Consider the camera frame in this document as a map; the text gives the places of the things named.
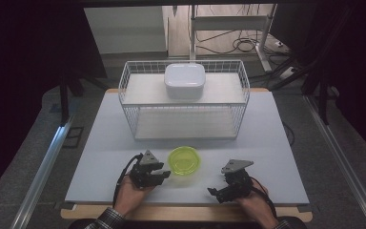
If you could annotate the dark floor plate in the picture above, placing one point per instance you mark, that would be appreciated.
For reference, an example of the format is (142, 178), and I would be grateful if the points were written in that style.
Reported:
(73, 136)

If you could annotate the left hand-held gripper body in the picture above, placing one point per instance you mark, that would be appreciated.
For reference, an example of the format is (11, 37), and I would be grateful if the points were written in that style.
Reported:
(143, 173)

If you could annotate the grey partition panel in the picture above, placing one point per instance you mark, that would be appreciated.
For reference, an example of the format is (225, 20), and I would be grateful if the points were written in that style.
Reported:
(124, 30)

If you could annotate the person's right hand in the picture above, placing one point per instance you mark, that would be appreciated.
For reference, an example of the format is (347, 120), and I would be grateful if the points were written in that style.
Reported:
(255, 205)

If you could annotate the black metal stand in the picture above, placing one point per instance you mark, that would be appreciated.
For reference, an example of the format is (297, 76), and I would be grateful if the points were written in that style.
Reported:
(323, 95)
(64, 98)

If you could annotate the person's left hand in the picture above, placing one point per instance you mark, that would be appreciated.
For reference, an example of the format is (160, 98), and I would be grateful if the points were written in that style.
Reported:
(130, 195)

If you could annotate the white power strip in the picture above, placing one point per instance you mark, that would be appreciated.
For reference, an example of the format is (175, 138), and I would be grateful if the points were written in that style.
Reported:
(287, 73)

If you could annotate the white square bowl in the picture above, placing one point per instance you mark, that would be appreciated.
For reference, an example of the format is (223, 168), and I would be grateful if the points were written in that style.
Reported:
(185, 78)

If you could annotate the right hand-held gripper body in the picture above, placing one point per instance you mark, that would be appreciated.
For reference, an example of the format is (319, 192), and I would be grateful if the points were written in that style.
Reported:
(239, 183)

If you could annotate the aluminium floor rail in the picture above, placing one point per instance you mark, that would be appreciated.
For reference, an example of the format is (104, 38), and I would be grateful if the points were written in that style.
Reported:
(41, 178)
(343, 162)

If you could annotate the white metal desk frame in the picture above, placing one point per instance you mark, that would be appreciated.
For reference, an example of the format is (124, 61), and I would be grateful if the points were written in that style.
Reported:
(228, 23)

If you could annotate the yellow-green translucent plate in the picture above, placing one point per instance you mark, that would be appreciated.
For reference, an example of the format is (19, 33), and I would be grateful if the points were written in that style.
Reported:
(184, 160)

